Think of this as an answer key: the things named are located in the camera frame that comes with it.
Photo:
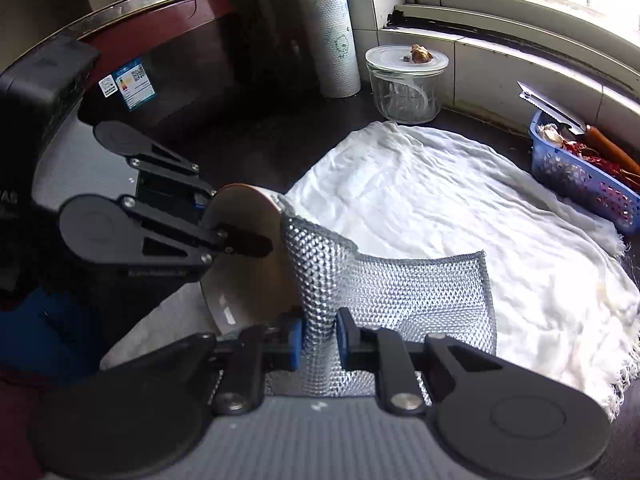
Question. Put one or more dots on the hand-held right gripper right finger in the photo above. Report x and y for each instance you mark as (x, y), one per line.
(342, 335)

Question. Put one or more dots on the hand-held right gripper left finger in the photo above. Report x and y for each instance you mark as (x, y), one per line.
(298, 340)

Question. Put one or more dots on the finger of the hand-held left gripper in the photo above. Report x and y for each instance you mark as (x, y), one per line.
(240, 244)
(165, 175)

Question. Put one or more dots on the white bowl with brown rim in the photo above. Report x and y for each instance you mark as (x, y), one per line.
(250, 290)

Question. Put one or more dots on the silver mesh dishcloth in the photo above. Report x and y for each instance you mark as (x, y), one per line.
(400, 290)

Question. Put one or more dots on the blue label sticker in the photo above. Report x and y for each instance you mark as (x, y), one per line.
(134, 85)

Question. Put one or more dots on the dark red kitchen appliance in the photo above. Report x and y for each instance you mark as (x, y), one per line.
(190, 60)

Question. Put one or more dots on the white gauze cloth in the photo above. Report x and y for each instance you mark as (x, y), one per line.
(450, 210)

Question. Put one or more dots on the white paper towel roll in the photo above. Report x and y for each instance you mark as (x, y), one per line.
(327, 45)

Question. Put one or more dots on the glass jar with clear lid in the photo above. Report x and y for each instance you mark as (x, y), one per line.
(405, 95)

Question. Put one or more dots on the ginger piece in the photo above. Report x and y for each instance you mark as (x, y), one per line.
(421, 54)

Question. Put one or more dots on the blue plastic basket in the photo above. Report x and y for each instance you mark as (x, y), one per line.
(570, 175)

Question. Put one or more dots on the dark red clothing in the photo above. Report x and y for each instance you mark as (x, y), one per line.
(20, 420)

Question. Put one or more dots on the garlic bulb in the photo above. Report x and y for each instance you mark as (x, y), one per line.
(554, 135)

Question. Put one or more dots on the dried red chillies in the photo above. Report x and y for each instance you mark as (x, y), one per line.
(595, 157)

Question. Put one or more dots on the window frame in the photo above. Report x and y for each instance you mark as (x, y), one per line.
(525, 15)

